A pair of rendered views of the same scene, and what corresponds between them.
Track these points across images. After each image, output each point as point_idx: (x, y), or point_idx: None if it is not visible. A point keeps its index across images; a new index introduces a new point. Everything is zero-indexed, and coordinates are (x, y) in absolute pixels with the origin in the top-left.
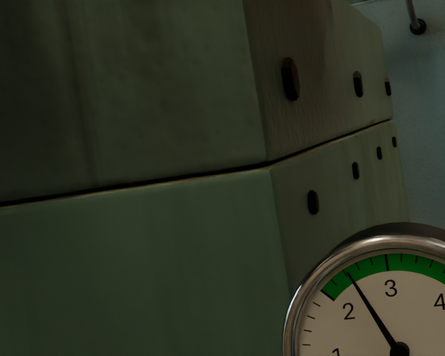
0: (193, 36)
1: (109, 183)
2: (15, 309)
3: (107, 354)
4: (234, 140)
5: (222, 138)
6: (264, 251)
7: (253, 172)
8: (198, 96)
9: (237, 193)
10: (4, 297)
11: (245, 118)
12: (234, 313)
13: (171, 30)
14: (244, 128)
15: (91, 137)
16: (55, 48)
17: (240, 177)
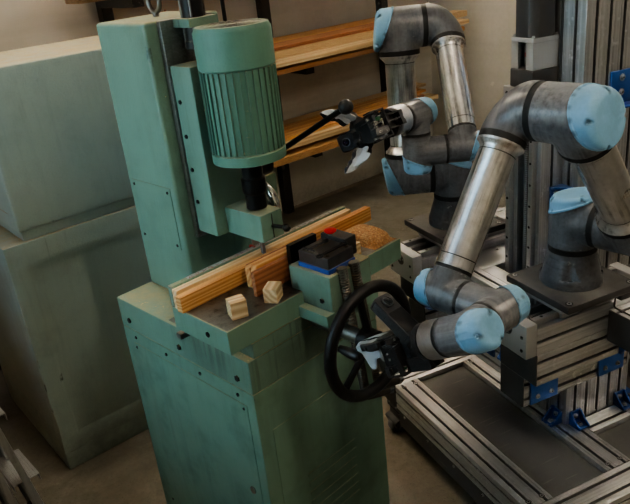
0: (370, 305)
1: (361, 326)
2: (351, 347)
3: None
4: (373, 316)
5: (372, 316)
6: (375, 328)
7: (374, 319)
8: (370, 312)
9: (373, 322)
10: (350, 346)
11: (374, 313)
12: None
13: (368, 305)
14: (374, 314)
15: (360, 321)
16: (357, 311)
17: (373, 320)
